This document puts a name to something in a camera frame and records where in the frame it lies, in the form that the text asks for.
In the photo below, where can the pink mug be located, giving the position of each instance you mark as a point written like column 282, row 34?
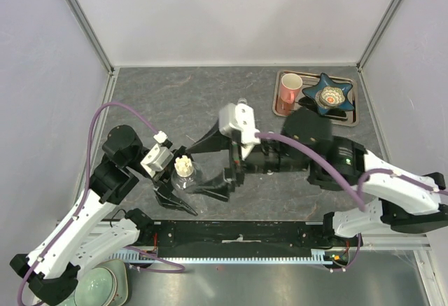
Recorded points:
column 290, row 86

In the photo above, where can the cream bottle cap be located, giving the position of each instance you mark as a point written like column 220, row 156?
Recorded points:
column 184, row 166

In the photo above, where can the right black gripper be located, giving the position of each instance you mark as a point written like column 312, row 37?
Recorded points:
column 222, row 187

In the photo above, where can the small patterned bowl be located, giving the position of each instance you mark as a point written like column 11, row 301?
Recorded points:
column 330, row 97

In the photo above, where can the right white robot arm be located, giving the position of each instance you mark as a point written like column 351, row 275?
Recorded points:
column 385, row 195

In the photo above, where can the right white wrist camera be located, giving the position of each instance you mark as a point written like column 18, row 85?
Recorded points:
column 239, row 118

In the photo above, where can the clear bottle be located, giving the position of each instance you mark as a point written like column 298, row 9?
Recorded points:
column 181, row 183

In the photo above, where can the slotted cable duct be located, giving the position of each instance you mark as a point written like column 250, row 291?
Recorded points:
column 317, row 257

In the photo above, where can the green label water bottle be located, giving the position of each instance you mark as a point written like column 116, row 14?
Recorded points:
column 242, row 101

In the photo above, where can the green ceramic bowl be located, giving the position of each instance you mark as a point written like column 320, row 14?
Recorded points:
column 98, row 287

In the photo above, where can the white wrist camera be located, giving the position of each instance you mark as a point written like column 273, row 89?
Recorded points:
column 239, row 118
column 158, row 157

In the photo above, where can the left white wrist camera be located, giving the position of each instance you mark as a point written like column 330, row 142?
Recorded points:
column 158, row 157

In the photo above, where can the green ceramic plate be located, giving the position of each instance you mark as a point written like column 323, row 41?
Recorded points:
column 119, row 270

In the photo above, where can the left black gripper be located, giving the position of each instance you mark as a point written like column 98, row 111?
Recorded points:
column 164, row 185

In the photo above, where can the blue star-shaped dish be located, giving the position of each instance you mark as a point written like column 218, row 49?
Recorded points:
column 324, row 81

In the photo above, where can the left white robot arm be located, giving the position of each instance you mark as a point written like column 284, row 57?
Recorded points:
column 52, row 270

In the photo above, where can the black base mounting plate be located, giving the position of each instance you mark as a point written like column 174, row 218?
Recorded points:
column 171, row 233

